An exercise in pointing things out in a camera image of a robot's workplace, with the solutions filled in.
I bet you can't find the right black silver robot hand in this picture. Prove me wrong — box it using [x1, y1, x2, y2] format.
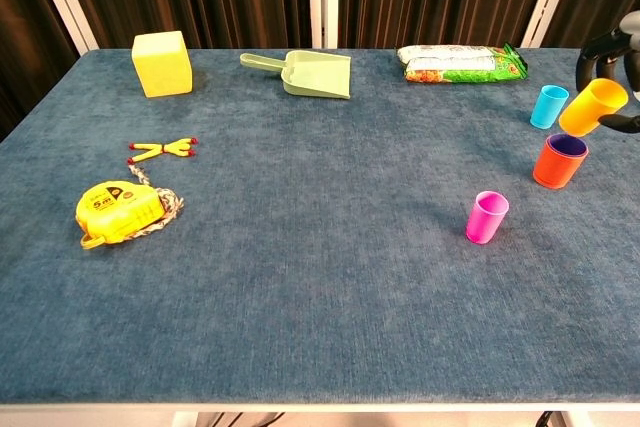
[574, 10, 640, 136]

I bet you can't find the yellow-orange plastic cup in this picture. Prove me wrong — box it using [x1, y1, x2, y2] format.
[558, 77, 629, 138]

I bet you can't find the light blue plastic cup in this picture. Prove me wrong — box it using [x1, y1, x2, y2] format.
[529, 84, 570, 130]

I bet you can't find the dark blue plastic cup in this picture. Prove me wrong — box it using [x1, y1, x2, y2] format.
[547, 134, 589, 157]

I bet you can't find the small pink plastic cup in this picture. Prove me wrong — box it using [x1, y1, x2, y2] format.
[465, 190, 510, 246]

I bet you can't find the large orange-red plastic cup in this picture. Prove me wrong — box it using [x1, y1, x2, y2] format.
[532, 134, 590, 191]

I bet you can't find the green white snack bag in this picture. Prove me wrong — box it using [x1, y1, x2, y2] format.
[397, 41, 529, 84]

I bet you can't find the light green plastic dustpan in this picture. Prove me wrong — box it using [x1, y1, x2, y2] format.
[239, 50, 353, 101]

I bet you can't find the blue table cloth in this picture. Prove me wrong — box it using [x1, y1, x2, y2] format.
[0, 48, 640, 406]

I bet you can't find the yellow cube block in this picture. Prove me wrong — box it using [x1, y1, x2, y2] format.
[131, 30, 194, 99]

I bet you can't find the yellow tape measure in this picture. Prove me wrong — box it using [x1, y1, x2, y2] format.
[75, 180, 166, 251]

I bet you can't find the white table frame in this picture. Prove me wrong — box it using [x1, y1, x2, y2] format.
[0, 400, 640, 427]

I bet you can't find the braided grey cord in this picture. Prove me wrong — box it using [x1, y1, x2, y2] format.
[126, 159, 185, 241]

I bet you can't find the black cable bundle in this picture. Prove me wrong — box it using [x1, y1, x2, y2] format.
[214, 411, 286, 427]

